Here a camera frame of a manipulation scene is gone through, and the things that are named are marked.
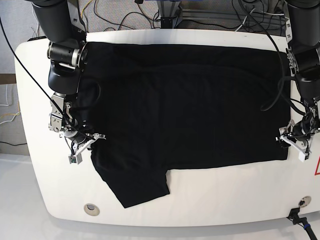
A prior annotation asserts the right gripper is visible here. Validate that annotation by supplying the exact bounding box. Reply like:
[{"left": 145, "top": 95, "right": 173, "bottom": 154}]
[{"left": 59, "top": 129, "right": 106, "bottom": 157}]

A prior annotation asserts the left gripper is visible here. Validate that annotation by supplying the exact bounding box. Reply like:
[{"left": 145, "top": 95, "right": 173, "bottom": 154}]
[{"left": 275, "top": 119, "right": 318, "bottom": 156}]

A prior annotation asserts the black T-shirt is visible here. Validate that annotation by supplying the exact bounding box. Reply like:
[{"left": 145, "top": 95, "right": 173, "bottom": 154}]
[{"left": 76, "top": 42, "right": 291, "bottom": 208}]

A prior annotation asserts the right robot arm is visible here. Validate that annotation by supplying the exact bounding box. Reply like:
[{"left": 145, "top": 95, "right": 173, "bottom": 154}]
[{"left": 31, "top": 0, "right": 105, "bottom": 163}]

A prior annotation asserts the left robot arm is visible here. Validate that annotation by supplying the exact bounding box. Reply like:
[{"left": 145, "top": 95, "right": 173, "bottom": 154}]
[{"left": 277, "top": 0, "right": 320, "bottom": 162}]

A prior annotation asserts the red warning sticker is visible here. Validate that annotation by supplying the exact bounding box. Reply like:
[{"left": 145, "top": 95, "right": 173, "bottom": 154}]
[{"left": 314, "top": 158, "right": 320, "bottom": 176}]

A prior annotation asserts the right table grommet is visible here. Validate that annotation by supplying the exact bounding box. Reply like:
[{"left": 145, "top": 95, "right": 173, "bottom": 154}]
[{"left": 298, "top": 196, "right": 312, "bottom": 208}]

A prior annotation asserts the table grommet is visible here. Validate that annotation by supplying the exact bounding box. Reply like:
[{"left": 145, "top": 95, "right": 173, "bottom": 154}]
[
  {"left": 298, "top": 196, "right": 312, "bottom": 208},
  {"left": 83, "top": 203, "right": 100, "bottom": 217}
]

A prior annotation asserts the left table grommet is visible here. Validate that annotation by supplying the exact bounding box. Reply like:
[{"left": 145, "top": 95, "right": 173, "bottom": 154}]
[{"left": 83, "top": 203, "right": 100, "bottom": 217}]

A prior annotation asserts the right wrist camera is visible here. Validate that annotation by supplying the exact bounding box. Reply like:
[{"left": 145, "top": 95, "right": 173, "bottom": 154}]
[{"left": 68, "top": 154, "right": 83, "bottom": 165}]

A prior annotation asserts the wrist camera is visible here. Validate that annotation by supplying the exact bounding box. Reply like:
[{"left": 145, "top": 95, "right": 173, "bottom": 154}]
[
  {"left": 68, "top": 154, "right": 83, "bottom": 165},
  {"left": 298, "top": 151, "right": 309, "bottom": 162}
]

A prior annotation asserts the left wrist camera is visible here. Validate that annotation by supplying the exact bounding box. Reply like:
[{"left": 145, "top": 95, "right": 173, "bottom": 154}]
[{"left": 298, "top": 151, "right": 309, "bottom": 162}]

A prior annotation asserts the black clamp with cable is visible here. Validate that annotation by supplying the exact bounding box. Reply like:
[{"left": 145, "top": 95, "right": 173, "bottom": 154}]
[{"left": 287, "top": 207, "right": 318, "bottom": 240}]

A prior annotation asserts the white cable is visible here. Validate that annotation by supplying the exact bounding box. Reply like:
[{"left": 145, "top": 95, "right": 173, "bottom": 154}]
[{"left": 233, "top": 7, "right": 286, "bottom": 33}]

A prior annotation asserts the yellow cable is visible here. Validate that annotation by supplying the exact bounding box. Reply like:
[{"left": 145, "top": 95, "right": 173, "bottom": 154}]
[{"left": 80, "top": 0, "right": 94, "bottom": 16}]

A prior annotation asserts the aluminium frame post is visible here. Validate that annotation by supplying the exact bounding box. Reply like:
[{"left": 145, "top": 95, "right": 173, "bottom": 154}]
[{"left": 156, "top": 0, "right": 183, "bottom": 29}]

